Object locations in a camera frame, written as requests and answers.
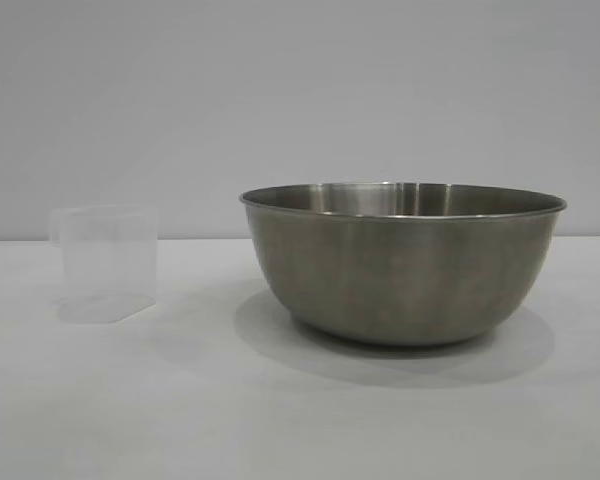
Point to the stainless steel bowl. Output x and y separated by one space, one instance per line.
400 270

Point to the white tablecloth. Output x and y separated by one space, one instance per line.
280 400

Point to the clear plastic measuring cup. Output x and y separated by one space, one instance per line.
105 265

